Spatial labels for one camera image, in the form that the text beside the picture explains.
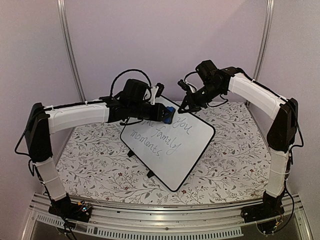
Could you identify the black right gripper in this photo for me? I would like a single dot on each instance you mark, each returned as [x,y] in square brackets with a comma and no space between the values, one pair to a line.
[192,105]

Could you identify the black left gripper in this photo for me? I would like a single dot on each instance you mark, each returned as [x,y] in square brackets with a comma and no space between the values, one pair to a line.
[161,108]

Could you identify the blue whiteboard eraser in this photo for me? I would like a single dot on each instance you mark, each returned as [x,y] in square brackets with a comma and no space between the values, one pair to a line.
[169,114]

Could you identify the white whiteboard black frame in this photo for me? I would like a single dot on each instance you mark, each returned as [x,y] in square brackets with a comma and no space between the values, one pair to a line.
[170,151]

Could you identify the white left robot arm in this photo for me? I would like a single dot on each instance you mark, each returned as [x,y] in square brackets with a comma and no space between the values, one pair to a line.
[48,127]

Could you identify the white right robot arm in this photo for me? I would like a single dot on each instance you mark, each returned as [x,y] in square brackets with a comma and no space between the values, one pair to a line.
[282,111]

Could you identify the floral patterned table mat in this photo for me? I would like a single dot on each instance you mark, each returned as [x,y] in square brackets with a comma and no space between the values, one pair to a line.
[235,166]

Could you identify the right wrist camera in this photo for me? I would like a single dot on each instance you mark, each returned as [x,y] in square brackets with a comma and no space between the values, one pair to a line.
[183,85]

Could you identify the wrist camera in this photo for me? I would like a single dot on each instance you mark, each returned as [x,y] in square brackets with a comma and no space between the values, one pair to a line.
[183,85]
[160,88]

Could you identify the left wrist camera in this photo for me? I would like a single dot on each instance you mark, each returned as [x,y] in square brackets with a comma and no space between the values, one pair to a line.
[160,88]

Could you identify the right aluminium frame post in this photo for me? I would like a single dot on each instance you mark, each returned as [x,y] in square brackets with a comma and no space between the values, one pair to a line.
[265,37]

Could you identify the aluminium frame post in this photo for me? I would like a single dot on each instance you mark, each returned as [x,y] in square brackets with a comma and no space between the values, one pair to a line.
[265,37]
[61,6]

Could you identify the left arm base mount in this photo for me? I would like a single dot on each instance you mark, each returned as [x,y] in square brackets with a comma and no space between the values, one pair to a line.
[66,209]

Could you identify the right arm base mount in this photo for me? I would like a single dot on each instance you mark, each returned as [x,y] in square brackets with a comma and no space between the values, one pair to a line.
[270,207]

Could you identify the left aluminium frame post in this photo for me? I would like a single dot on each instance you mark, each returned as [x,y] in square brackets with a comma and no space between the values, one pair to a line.
[61,6]

